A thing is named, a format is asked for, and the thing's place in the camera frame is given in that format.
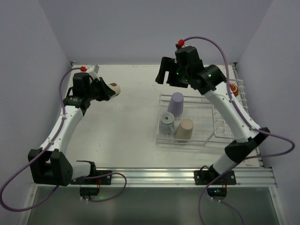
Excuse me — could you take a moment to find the orange ceramic mug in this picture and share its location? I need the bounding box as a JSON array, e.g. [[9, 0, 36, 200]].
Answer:
[[229, 82, 239, 97]]

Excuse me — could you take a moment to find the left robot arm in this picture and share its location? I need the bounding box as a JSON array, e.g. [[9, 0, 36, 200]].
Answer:
[[28, 72, 120, 186]]

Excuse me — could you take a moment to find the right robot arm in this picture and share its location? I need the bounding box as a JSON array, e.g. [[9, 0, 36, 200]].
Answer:
[[155, 46, 269, 179]]

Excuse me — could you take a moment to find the lavender plastic cup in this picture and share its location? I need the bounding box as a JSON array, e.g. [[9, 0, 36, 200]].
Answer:
[[167, 92, 184, 117]]

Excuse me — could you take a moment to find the grey mug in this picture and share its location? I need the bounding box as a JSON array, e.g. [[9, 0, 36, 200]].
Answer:
[[159, 112, 175, 134]]

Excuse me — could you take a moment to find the beige plastic cup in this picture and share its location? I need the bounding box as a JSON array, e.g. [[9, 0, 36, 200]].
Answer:
[[175, 119, 194, 141]]

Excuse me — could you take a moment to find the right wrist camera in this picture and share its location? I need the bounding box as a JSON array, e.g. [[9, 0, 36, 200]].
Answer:
[[176, 44, 191, 50]]

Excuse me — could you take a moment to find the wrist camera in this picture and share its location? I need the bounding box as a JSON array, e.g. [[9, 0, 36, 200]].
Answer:
[[176, 44, 191, 50], [87, 64, 99, 79]]

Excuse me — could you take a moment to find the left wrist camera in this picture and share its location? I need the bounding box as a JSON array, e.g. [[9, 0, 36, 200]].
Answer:
[[87, 64, 99, 79]]

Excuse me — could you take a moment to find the white wire dish rack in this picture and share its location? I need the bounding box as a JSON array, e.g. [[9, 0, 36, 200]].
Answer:
[[156, 68, 248, 146]]

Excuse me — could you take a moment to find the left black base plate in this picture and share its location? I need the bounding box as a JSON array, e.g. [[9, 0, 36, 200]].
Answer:
[[75, 170, 112, 186]]

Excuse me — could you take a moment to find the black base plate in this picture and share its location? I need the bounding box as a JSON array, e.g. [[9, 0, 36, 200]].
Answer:
[[75, 170, 112, 186], [194, 165, 237, 185]]

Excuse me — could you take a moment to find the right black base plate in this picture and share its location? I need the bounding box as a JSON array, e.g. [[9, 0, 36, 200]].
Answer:
[[194, 165, 237, 185]]

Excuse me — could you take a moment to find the aluminium mounting rail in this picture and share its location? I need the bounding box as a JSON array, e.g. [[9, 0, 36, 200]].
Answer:
[[97, 167, 277, 188]]

